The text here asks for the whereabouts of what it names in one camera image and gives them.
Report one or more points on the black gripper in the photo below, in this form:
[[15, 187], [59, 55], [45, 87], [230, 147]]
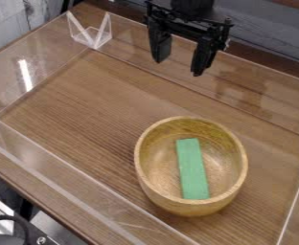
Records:
[[194, 20]]

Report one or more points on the brown wooden bowl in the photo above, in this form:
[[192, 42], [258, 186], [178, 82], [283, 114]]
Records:
[[223, 157]]

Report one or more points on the green rectangular block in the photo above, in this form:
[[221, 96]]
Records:
[[191, 169]]

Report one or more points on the clear acrylic corner bracket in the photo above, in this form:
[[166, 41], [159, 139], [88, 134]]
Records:
[[92, 37]]

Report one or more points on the clear acrylic tray wall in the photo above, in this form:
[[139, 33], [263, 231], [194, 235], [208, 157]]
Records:
[[75, 106]]

